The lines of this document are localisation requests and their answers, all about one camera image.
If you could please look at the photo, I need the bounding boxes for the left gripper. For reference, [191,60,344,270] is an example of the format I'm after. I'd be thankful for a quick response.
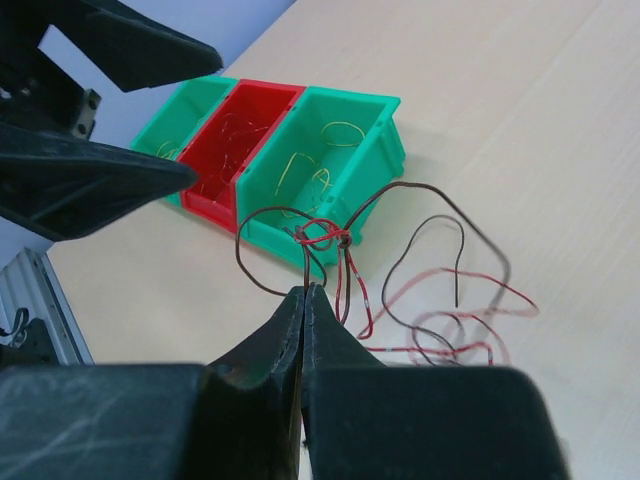
[1,1,223,242]

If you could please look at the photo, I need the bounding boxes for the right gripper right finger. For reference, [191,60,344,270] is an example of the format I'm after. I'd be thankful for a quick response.
[302,285,570,479]

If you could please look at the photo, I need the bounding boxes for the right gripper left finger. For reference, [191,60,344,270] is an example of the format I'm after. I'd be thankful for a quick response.
[1,287,305,479]

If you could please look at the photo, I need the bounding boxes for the pulled-out red wire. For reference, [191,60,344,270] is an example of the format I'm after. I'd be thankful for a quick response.
[199,112,271,194]

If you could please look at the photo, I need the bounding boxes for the wire bundle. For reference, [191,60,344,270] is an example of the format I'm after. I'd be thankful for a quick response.
[234,182,540,369]

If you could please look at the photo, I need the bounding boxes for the green bin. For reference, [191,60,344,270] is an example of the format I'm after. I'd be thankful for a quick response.
[131,76,239,199]
[236,87,406,267]

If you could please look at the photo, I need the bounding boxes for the red bin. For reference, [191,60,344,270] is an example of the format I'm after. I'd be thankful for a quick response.
[180,79,305,234]

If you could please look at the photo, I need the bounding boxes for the aluminium rail frame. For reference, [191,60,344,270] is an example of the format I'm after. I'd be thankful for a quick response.
[1,249,93,365]

